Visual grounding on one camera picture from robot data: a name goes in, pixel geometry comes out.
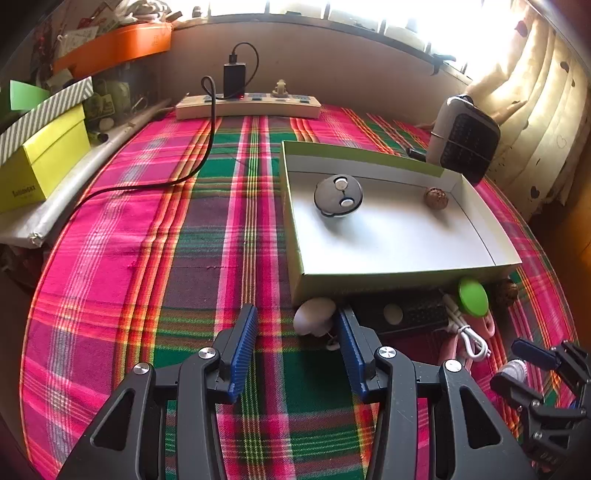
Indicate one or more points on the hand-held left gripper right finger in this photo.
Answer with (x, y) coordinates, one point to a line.
(348, 350)

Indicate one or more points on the window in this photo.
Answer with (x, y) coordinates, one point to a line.
(346, 11)

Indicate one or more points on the white wrapped long roll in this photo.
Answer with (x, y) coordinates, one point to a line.
(60, 203)

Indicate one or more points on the small black plug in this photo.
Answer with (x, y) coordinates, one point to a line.
(417, 154)

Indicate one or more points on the cream heart-print curtain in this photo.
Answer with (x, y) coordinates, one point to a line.
(540, 115)

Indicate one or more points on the white cardboard tray box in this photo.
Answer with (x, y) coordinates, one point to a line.
(392, 240)

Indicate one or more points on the pink green plaid tablecloth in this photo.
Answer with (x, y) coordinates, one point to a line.
(161, 254)

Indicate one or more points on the black rectangular device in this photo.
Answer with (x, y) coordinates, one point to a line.
(420, 314)

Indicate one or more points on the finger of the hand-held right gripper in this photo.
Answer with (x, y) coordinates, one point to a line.
(531, 353)
(508, 385)

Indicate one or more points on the striped box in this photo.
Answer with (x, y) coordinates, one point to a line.
(55, 104)

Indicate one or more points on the small beige plug figurine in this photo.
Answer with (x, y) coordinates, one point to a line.
(280, 88)

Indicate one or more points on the black round disc device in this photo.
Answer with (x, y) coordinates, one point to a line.
(328, 198)

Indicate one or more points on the green-lidded clear container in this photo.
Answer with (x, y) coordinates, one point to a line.
(473, 297)

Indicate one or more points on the yellow-green cardboard box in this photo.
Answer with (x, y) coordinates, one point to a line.
(41, 161)

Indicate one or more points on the pink plastic hook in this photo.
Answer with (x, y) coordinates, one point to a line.
(455, 355)

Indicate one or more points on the green printed jar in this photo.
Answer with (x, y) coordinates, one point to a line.
(108, 104)

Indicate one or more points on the brown walnut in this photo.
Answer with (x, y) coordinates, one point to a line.
(507, 292)
(434, 197)

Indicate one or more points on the beige power strip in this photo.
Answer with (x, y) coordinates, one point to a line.
(258, 108)

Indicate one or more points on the white black space heater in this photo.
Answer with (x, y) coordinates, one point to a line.
(466, 138)

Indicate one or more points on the white mushroom-shaped gadget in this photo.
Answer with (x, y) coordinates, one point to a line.
(314, 314)

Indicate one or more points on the red flower branches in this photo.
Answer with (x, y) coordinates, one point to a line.
(44, 44)

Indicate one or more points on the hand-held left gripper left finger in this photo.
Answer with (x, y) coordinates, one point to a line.
(242, 350)

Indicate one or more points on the black charger adapter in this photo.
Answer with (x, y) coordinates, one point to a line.
(233, 81)

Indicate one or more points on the orange box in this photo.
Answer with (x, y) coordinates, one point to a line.
(124, 46)

